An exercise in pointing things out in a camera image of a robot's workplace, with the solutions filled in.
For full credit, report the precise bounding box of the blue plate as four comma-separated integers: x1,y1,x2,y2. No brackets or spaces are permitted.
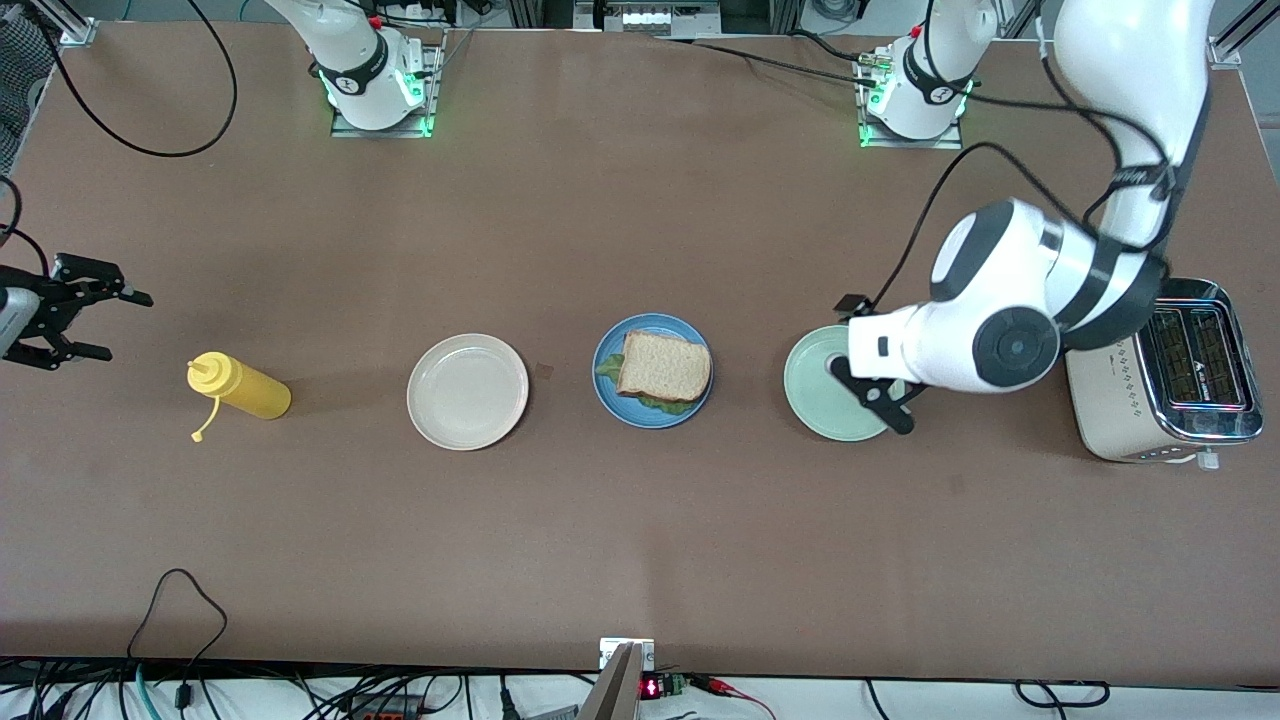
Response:
592,313,715,430

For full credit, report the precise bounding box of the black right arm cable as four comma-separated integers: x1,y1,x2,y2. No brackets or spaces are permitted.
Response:
0,0,238,276

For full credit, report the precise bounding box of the dark mesh fabric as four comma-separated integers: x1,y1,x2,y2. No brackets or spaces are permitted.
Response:
0,0,56,176

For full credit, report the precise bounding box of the small metal camera bracket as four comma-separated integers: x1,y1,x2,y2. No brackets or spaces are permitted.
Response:
599,637,656,673

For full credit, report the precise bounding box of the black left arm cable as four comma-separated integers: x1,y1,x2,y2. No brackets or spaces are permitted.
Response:
870,0,1171,311

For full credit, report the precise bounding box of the grey aluminium bar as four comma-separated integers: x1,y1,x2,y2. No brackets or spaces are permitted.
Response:
578,643,644,720

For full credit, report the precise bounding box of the beige plate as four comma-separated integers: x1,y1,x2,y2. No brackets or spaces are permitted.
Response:
406,333,530,452

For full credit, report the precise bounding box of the grey metal box with lights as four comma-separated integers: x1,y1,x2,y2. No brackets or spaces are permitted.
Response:
573,0,723,34

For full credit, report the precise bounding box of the black coiled cable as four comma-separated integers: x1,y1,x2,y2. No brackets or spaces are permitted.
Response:
1015,680,1111,710

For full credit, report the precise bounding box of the red clip wire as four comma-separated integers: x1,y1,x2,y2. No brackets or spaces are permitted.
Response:
688,674,779,720

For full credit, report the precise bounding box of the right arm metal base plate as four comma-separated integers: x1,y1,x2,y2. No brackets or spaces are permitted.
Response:
331,30,444,139

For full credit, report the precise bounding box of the yellow squeeze bottle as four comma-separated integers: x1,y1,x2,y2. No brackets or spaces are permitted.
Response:
187,351,293,443

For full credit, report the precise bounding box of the brown-crusted bread slice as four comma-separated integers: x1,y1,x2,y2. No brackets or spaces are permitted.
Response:
616,331,713,403

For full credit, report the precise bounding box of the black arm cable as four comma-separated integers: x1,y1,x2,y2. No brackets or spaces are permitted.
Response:
870,0,1171,311
0,0,238,276

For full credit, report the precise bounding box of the cream and chrome toaster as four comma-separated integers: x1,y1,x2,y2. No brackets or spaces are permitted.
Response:
1063,279,1265,471

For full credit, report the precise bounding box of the thin black looped cable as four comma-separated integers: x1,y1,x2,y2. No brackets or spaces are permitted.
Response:
126,568,229,666

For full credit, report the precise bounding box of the green lettuce leaf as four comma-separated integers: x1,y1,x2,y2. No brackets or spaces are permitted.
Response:
596,352,701,416

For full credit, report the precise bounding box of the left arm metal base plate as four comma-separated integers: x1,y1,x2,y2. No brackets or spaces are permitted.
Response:
858,60,964,151

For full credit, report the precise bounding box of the black cable across table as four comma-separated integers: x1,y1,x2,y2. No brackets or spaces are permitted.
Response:
640,35,881,89

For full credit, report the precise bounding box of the light green plate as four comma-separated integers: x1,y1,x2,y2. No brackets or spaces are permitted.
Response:
783,325,901,443

